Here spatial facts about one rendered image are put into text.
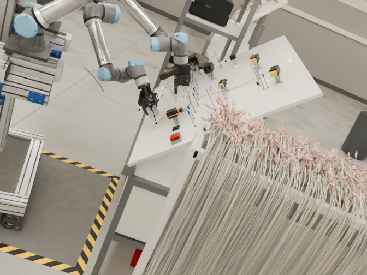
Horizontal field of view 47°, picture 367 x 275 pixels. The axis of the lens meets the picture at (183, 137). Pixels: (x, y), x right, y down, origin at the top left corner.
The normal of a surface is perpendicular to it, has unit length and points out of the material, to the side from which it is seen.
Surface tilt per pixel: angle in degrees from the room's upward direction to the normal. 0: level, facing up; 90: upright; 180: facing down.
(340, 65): 90
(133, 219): 90
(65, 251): 0
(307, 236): 90
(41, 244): 0
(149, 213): 90
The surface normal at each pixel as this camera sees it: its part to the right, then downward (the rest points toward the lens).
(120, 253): 0.36, -0.83
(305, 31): -0.18, 0.40
